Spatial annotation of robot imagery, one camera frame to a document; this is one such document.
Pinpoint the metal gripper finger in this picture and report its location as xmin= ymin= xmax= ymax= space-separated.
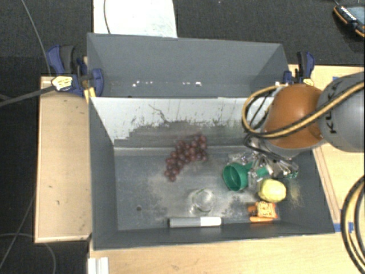
xmin=247 ymin=168 xmax=262 ymax=191
xmin=231 ymin=152 xmax=254 ymax=167

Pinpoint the green plastic cup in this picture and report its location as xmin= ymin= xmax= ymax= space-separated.
xmin=222 ymin=163 xmax=274 ymax=192

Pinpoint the yellow toy lemon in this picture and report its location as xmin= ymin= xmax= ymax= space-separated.
xmin=257 ymin=178 xmax=287 ymax=204

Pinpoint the orange toy figure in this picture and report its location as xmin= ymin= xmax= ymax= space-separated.
xmin=247 ymin=200 xmax=279 ymax=223

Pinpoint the clear glass cup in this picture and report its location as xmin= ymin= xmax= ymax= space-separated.
xmin=189 ymin=188 xmax=216 ymax=214

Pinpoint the purple toy grape bunch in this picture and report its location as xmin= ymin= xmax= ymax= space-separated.
xmin=164 ymin=134 xmax=209 ymax=183

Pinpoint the grey and white marker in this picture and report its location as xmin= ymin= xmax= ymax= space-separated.
xmin=168 ymin=216 xmax=223 ymax=229

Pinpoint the grey metal bin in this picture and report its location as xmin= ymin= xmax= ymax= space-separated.
xmin=86 ymin=32 xmax=336 ymax=249

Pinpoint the pale wood board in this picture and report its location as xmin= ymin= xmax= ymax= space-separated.
xmin=34 ymin=75 xmax=94 ymax=244

